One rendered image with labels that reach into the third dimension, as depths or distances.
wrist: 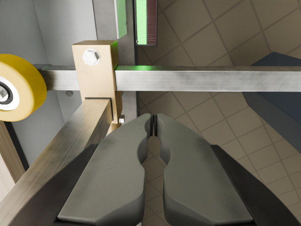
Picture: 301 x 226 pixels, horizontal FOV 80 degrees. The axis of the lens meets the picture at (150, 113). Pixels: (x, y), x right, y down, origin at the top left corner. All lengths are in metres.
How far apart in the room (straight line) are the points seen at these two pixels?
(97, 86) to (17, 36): 0.26
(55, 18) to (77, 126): 0.37
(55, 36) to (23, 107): 0.30
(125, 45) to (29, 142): 0.30
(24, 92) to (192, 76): 0.21
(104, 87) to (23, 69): 0.09
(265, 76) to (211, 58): 0.89
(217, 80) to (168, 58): 0.87
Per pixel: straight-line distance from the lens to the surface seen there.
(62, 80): 0.29
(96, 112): 0.23
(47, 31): 0.55
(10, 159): 0.37
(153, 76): 0.26
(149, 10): 0.40
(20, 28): 0.50
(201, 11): 1.13
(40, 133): 0.53
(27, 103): 0.27
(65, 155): 0.17
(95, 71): 0.26
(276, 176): 1.92
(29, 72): 0.27
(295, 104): 0.87
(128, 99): 0.44
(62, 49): 0.54
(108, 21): 0.41
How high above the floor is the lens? 1.10
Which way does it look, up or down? 62 degrees down
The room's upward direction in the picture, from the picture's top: 179 degrees counter-clockwise
